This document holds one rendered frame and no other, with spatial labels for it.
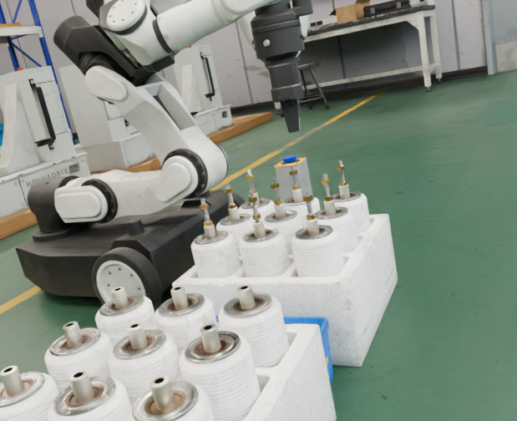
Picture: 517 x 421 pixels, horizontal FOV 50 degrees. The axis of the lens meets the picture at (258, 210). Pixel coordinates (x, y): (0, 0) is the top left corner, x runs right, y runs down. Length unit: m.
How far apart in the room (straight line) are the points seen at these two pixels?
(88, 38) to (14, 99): 1.89
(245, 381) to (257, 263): 0.42
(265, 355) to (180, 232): 0.81
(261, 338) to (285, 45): 0.50
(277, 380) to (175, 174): 0.84
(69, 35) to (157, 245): 0.64
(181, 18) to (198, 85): 3.86
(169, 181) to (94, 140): 2.43
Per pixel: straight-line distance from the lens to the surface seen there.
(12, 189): 3.17
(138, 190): 1.66
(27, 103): 3.48
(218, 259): 1.17
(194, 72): 4.90
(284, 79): 1.00
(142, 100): 1.54
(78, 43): 1.67
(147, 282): 1.44
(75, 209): 1.79
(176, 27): 1.04
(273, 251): 1.11
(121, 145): 3.78
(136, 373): 0.78
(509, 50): 6.06
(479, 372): 1.09
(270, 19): 1.00
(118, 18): 1.08
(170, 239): 1.54
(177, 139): 1.53
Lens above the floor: 0.60
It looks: 15 degrees down
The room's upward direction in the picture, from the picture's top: 12 degrees counter-clockwise
